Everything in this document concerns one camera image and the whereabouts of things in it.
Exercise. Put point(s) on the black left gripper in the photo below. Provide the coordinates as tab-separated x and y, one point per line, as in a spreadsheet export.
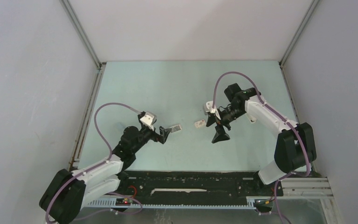
161	137

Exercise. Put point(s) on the white stapler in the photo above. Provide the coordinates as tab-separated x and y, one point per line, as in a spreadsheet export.
251	118

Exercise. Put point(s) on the small white staple box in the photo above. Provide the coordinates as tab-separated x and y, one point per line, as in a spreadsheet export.
200	123

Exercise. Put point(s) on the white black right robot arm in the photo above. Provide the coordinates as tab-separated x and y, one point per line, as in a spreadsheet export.
295	143

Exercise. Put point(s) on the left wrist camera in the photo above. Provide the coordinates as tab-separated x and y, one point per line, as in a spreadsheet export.
147	120

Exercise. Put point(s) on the white staple tray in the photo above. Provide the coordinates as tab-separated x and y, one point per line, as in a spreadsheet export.
176	128

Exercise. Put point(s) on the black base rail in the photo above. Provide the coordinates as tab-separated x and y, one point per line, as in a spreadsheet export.
171	188

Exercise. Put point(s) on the aluminium frame rail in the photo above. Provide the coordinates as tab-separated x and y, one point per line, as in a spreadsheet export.
293	187

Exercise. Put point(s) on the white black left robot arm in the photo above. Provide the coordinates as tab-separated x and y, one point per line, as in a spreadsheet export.
70	191

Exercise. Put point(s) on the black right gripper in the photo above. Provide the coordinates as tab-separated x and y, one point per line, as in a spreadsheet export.
221	135

